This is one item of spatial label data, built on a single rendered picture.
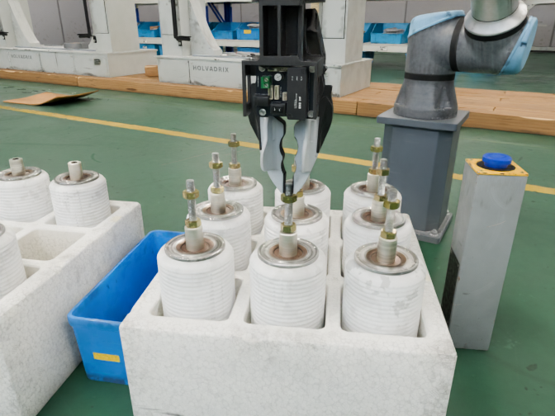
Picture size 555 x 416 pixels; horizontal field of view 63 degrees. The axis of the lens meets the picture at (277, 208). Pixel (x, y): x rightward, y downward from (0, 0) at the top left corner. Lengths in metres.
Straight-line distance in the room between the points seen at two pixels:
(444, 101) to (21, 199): 0.91
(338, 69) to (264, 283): 2.31
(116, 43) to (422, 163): 3.21
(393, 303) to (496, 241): 0.27
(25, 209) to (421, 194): 0.86
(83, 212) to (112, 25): 3.21
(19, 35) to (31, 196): 4.23
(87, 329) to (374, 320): 0.41
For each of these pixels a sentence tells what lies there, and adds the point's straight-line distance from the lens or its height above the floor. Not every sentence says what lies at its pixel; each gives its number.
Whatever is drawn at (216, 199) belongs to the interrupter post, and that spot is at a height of 0.27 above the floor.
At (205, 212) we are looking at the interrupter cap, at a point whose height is 0.25.
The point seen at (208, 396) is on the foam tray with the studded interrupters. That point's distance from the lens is 0.61.
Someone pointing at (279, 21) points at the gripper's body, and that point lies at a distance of 0.42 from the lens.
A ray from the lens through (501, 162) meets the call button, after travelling 0.73.
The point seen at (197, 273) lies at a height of 0.24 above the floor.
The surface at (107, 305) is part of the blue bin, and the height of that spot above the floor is 0.07.
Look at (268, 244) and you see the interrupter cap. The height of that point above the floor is 0.25.
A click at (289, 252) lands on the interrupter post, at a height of 0.26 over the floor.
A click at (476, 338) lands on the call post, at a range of 0.85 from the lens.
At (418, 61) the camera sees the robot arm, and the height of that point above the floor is 0.43.
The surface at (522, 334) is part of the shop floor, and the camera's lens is 0.94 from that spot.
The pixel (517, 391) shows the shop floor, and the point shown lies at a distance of 0.81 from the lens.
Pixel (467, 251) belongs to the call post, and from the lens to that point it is 0.75.
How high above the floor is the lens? 0.52
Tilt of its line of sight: 23 degrees down
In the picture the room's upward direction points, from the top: straight up
